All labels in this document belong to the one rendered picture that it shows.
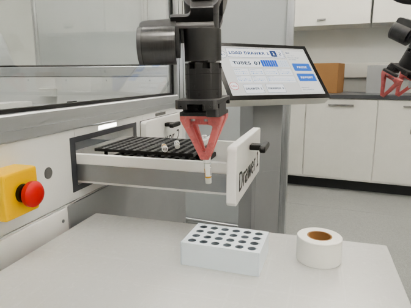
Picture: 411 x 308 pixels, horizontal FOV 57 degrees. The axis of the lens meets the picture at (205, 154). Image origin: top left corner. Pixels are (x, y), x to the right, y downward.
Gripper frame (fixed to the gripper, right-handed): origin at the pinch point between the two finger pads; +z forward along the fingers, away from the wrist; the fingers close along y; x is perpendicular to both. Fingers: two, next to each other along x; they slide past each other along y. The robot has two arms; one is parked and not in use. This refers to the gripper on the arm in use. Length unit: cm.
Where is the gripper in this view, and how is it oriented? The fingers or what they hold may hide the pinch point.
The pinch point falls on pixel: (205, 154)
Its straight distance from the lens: 61.9
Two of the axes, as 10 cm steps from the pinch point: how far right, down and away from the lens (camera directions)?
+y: -2.5, 2.2, -9.4
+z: 0.2, 9.8, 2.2
